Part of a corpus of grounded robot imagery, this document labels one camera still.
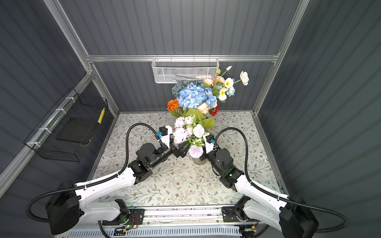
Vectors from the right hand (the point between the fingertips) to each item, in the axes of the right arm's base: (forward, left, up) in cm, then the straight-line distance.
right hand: (201, 141), depth 75 cm
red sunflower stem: (+20, -8, +2) cm, 22 cm away
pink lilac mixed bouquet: (-1, +4, +11) cm, 12 cm away
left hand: (-2, +7, +7) cm, 10 cm away
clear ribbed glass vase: (0, +1, -23) cm, 23 cm away
